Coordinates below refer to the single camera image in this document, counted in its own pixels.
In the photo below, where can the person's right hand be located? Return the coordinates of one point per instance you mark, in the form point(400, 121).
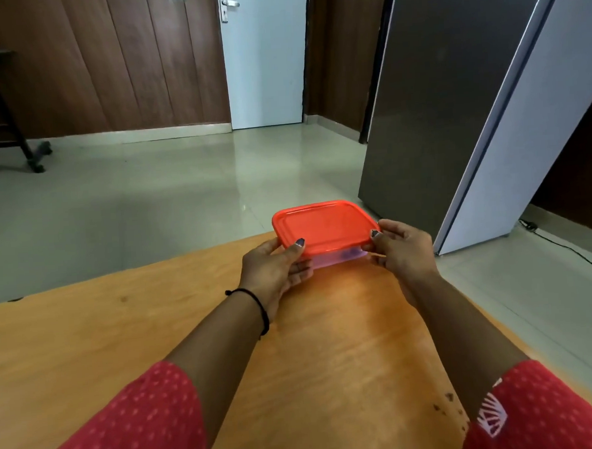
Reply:
point(406, 255)

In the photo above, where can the person's left hand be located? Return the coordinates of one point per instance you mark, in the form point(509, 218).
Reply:
point(264, 273)

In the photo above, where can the person's right thumb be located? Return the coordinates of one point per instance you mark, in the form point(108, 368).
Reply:
point(382, 237)

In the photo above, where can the person's left thumb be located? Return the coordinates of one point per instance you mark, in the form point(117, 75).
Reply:
point(291, 250)

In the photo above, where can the red lid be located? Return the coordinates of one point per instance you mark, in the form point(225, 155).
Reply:
point(323, 228)

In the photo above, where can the clear plastic container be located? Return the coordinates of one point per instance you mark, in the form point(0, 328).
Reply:
point(335, 258)

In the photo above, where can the person's right forearm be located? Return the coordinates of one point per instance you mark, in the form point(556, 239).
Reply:
point(460, 342)

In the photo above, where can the person's left forearm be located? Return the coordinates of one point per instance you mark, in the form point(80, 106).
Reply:
point(224, 359)

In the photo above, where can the black wrist thread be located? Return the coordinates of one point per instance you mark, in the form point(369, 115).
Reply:
point(255, 305)

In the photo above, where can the grey refrigerator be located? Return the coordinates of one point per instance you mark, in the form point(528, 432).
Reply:
point(473, 103)

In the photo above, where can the white door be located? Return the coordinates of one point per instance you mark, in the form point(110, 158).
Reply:
point(265, 55)

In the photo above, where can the red dotted sleeve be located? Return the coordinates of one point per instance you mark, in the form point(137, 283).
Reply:
point(138, 423)

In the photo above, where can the red patterned sleeve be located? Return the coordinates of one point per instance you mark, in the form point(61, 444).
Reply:
point(538, 410)

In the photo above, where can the black chair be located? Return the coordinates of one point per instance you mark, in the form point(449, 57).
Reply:
point(2, 108)

